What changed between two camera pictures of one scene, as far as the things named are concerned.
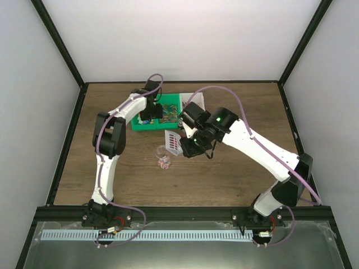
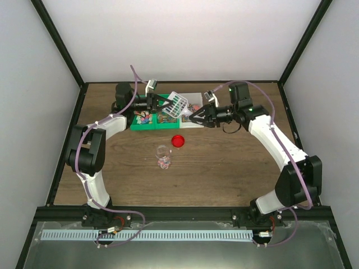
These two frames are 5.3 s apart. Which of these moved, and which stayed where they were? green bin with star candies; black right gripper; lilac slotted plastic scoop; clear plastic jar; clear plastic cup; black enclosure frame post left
Moved: lilac slotted plastic scoop; black right gripper
Stayed: green bin with star candies; clear plastic cup; black enclosure frame post left; clear plastic jar
